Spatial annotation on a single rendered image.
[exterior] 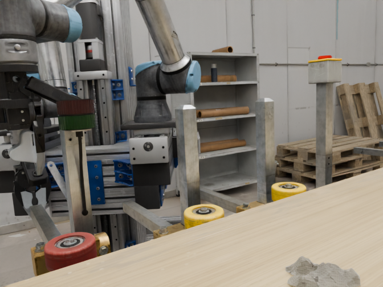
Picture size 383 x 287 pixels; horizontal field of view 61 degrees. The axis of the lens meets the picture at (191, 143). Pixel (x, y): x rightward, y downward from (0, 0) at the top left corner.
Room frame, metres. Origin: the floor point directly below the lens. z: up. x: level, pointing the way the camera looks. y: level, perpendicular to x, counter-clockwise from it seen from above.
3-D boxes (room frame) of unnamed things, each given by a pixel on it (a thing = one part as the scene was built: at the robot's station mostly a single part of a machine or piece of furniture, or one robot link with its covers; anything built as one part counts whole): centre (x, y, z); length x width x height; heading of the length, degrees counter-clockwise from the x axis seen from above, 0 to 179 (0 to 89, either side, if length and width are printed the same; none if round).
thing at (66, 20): (0.73, 0.29, 1.30); 0.11 x 0.11 x 0.08; 65
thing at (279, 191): (0.75, -0.23, 0.85); 0.08 x 0.08 x 0.11
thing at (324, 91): (1.01, -0.42, 0.93); 0.05 x 0.05 x 0.45; 33
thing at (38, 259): (0.58, 0.24, 0.85); 0.14 x 0.06 x 0.05; 123
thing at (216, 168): (3.62, -0.29, 0.78); 0.90 x 0.45 x 1.55; 120
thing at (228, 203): (0.92, -0.12, 0.80); 0.44 x 0.03 x 0.04; 33
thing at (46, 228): (0.67, 0.31, 0.84); 0.43 x 0.03 x 0.04; 33
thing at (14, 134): (0.88, 0.45, 1.05); 0.08 x 0.08 x 0.05
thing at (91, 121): (0.56, 0.19, 1.10); 0.06 x 0.06 x 0.02
